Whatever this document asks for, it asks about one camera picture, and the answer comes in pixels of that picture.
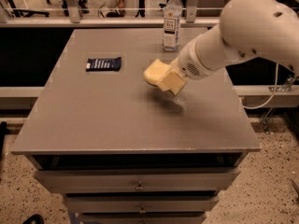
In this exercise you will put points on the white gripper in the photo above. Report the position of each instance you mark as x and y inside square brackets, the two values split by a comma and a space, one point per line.
[189, 63]

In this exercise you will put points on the yellow sponge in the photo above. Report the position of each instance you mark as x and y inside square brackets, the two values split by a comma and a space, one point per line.
[155, 72]

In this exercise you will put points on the clear plastic water bottle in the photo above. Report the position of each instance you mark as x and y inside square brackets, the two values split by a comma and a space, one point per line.
[172, 14]

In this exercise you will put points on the grey drawer cabinet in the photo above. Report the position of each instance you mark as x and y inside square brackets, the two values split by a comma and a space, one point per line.
[121, 151]

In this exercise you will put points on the black shoe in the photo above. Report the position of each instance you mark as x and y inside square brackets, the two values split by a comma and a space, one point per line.
[34, 219]

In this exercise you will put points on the metal railing frame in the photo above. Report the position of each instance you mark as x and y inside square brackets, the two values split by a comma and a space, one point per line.
[102, 13]

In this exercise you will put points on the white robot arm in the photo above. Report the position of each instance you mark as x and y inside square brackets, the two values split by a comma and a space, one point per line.
[247, 29]

